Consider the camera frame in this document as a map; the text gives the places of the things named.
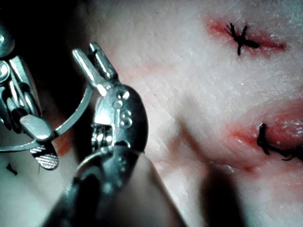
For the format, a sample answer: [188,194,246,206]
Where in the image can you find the right arm needle driver jaw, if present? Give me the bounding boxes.
[19,114,53,143]
[30,143,60,171]

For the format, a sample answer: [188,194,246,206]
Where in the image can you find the left arm needle driver jaw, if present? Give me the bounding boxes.
[88,42,118,83]
[71,49,107,97]

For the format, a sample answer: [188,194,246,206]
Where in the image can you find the left arm needle driver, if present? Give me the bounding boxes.
[76,82,149,182]

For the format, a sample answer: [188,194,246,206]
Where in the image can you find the right arm needle driver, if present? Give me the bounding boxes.
[0,22,43,134]

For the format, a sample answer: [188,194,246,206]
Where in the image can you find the curved steel needle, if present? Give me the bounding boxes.
[0,88,94,152]

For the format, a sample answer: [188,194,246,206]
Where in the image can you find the short black thread piece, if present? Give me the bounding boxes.
[6,163,18,176]

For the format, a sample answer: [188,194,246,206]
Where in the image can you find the tissue pad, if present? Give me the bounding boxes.
[0,0,303,227]

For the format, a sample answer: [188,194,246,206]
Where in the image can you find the black stitching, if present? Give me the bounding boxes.
[223,22,261,57]
[256,122,303,162]

